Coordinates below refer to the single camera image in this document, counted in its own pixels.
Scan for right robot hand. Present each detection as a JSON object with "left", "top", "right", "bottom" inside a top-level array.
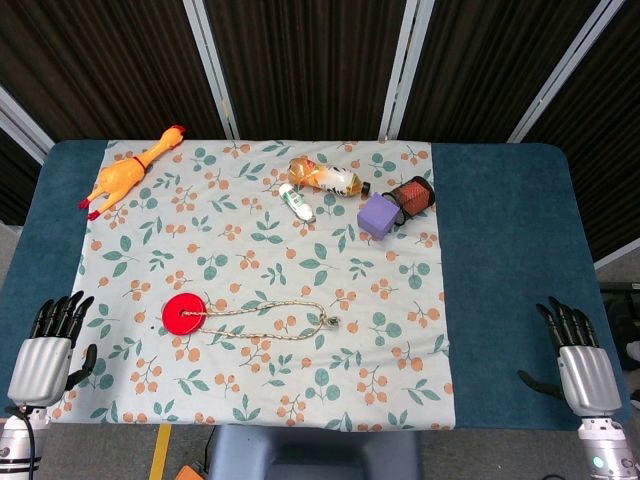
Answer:
[{"left": 517, "top": 296, "right": 623, "bottom": 416}]

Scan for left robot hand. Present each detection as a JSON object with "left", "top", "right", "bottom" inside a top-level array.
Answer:
[{"left": 6, "top": 290, "right": 99, "bottom": 407}]

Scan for red disc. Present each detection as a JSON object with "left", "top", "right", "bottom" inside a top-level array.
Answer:
[{"left": 161, "top": 293, "right": 206, "bottom": 336}]

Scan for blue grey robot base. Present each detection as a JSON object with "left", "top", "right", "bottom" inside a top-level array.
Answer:
[{"left": 206, "top": 423, "right": 424, "bottom": 480}]

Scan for blue table cover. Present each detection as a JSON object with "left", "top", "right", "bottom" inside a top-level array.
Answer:
[{"left": 0, "top": 138, "right": 632, "bottom": 431}]

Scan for yellow rubber chicken toy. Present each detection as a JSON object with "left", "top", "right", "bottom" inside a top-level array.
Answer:
[{"left": 78, "top": 124, "right": 187, "bottom": 222}]

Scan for floral tablecloth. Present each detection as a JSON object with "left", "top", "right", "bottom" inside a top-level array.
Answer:
[{"left": 47, "top": 139, "right": 456, "bottom": 432}]

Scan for black mesh pen holder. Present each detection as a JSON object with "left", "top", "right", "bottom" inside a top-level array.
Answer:
[{"left": 381, "top": 175, "right": 436, "bottom": 226}]

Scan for purple foam cube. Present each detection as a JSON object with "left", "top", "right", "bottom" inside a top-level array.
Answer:
[{"left": 356, "top": 192, "right": 401, "bottom": 240}]

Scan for small white green tube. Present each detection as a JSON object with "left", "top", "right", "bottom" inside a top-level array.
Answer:
[{"left": 278, "top": 182, "right": 317, "bottom": 224}]

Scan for tea drink bottle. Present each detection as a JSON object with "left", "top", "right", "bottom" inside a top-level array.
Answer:
[{"left": 287, "top": 156, "right": 372, "bottom": 199}]

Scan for dark folding screen panels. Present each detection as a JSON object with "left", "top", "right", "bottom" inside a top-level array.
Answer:
[{"left": 0, "top": 0, "right": 640, "bottom": 271}]

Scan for black cable on floor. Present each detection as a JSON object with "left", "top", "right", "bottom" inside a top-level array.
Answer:
[{"left": 200, "top": 424, "right": 218, "bottom": 468}]

